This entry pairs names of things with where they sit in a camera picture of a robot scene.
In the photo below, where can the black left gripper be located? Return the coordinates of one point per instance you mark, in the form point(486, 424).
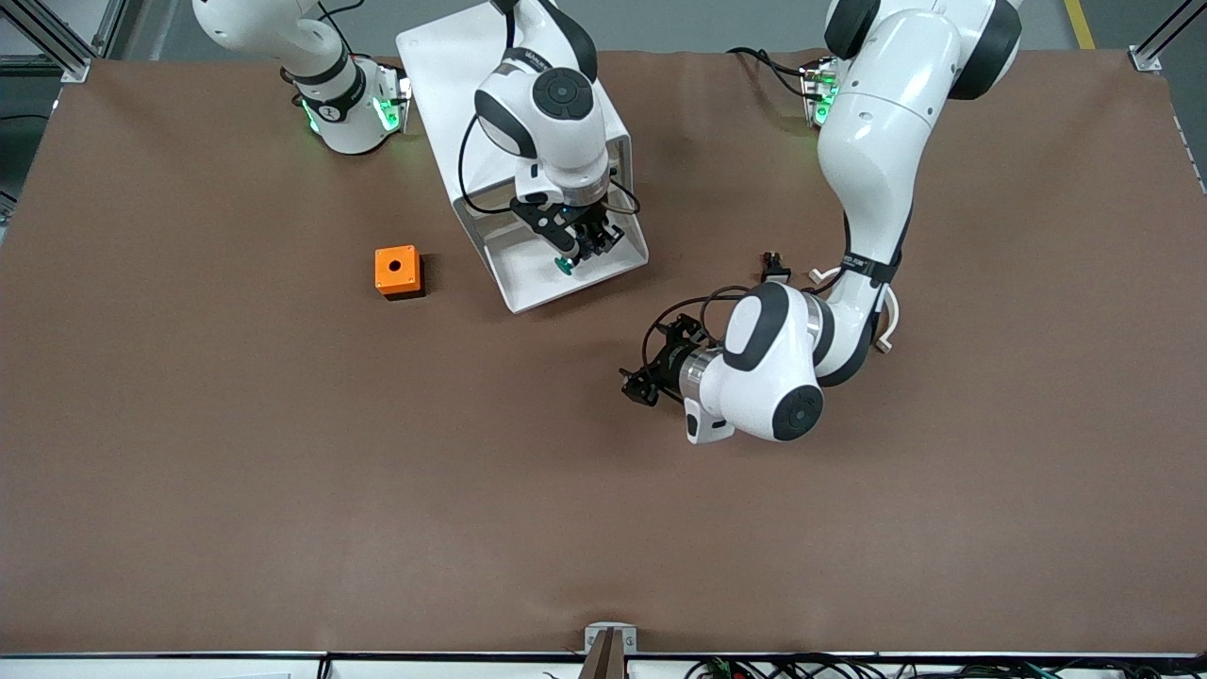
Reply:
point(668, 367)

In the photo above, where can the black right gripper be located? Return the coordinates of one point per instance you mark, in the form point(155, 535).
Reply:
point(593, 229)

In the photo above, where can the green push button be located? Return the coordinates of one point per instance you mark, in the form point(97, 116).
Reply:
point(566, 267)

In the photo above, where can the white plastic drawer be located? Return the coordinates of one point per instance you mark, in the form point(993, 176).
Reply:
point(537, 278)

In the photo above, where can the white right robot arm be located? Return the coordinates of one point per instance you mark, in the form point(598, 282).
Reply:
point(566, 151)

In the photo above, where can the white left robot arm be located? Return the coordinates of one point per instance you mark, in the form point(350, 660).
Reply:
point(877, 160)

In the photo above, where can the orange button box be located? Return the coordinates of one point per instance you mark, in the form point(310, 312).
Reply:
point(396, 281)

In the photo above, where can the white drawer cabinet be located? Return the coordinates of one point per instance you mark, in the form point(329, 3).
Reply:
point(443, 85)

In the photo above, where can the brown table cover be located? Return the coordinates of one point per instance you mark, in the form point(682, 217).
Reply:
point(603, 490)

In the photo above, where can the white curved plastic arc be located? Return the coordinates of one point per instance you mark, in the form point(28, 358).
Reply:
point(891, 325)

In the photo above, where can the grey metal bracket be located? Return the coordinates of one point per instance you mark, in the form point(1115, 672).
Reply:
point(592, 641)

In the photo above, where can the brown upright post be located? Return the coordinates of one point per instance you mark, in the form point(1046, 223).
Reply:
point(603, 660)

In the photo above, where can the grey aluminium frame profile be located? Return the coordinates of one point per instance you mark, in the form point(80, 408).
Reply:
point(1146, 58)
point(66, 61)
point(118, 28)

